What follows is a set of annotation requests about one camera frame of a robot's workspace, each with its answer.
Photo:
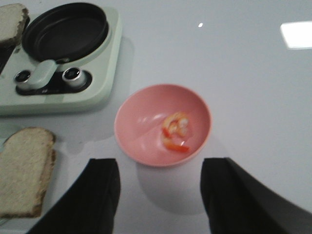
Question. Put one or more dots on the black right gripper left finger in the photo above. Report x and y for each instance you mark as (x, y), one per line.
(89, 205)

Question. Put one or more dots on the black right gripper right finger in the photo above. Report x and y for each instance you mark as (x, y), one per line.
(237, 203)

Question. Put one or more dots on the cooked shrimp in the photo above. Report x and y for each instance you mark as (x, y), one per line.
(169, 144)
(176, 123)

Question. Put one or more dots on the white bread slice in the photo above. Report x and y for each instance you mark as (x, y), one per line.
(26, 165)
(13, 19)

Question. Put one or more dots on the pink plastic bowl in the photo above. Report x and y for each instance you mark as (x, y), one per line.
(138, 124)

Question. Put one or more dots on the mint green breakfast maker base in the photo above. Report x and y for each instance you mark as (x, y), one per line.
(99, 68)

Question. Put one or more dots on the right silver control knob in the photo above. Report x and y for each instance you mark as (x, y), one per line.
(74, 77)

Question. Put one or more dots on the silver control knob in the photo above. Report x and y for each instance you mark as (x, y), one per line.
(74, 77)
(21, 80)

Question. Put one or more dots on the left silver control knob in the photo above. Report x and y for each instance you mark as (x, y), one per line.
(21, 80)

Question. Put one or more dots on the black round frying pan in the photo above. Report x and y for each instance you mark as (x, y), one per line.
(66, 33)

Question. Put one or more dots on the mint green pan handle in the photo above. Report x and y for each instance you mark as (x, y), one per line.
(42, 74)

